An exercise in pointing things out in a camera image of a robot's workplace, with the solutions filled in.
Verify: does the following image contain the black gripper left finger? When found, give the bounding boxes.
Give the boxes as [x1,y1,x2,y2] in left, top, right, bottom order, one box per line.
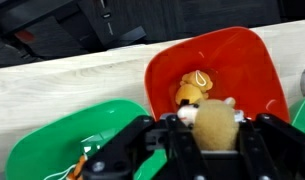
[81,113,204,180]

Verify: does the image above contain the brown plush doll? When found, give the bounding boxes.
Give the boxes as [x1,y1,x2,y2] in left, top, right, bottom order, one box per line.
[176,96,245,152]

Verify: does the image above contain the black clamp orange handle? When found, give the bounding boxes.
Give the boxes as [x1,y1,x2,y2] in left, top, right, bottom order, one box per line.
[0,28,43,64]

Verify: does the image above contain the small orange striped toy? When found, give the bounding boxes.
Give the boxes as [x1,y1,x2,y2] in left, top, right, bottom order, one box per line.
[65,153,90,180]

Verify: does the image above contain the red plastic bowl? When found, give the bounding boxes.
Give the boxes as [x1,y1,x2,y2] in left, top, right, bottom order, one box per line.
[144,26,291,124]

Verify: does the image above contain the orange plush doll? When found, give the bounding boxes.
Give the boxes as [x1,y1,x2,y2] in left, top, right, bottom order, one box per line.
[174,69,214,107]

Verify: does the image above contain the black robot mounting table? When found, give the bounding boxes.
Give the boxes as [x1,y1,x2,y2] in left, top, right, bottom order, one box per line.
[0,0,150,69]

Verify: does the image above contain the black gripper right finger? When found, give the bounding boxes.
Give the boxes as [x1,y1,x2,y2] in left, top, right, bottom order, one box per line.
[237,112,305,180]

